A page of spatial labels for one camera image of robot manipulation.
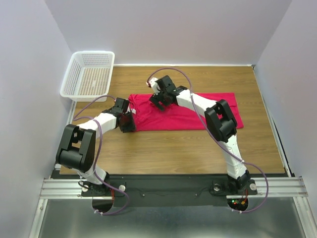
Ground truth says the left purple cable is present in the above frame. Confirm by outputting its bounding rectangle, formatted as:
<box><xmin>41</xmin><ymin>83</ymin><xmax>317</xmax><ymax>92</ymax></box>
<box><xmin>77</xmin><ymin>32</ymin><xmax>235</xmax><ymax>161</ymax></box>
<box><xmin>73</xmin><ymin>95</ymin><xmax>130</xmax><ymax>216</ymax></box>

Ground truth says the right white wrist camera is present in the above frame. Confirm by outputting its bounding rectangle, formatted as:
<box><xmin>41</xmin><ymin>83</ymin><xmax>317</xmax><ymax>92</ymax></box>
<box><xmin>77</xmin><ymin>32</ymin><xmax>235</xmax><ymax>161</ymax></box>
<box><xmin>148</xmin><ymin>77</ymin><xmax>160</xmax><ymax>94</ymax></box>

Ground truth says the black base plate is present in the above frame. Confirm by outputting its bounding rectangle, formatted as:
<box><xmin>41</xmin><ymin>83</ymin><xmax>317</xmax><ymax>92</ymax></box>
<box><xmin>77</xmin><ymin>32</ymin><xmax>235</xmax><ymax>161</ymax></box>
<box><xmin>81</xmin><ymin>174</ymin><xmax>258</xmax><ymax>208</ymax></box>

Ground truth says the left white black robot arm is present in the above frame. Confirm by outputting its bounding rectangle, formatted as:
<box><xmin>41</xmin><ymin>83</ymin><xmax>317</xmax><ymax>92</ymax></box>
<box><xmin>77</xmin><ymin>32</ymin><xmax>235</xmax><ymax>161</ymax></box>
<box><xmin>56</xmin><ymin>98</ymin><xmax>136</xmax><ymax>195</ymax></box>

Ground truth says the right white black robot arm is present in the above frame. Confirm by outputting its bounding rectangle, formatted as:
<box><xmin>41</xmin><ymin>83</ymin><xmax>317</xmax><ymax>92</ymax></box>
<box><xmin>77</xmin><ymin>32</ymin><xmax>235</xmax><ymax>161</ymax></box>
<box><xmin>147</xmin><ymin>75</ymin><xmax>251</xmax><ymax>193</ymax></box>

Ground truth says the white plastic basket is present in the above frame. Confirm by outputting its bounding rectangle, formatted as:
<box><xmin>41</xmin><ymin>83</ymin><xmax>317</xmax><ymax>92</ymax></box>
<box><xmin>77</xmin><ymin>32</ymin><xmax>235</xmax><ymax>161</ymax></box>
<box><xmin>60</xmin><ymin>51</ymin><xmax>115</xmax><ymax>102</ymax></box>

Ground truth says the aluminium frame rail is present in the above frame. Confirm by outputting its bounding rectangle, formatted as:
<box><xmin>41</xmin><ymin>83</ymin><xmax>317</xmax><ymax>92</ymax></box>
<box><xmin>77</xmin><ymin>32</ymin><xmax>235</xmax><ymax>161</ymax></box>
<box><xmin>28</xmin><ymin>101</ymin><xmax>309</xmax><ymax>238</ymax></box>

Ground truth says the pink t shirt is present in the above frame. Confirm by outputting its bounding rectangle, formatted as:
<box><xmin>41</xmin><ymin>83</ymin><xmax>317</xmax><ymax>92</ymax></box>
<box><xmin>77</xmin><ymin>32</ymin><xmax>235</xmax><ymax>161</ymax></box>
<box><xmin>127</xmin><ymin>92</ymin><xmax>244</xmax><ymax>132</ymax></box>

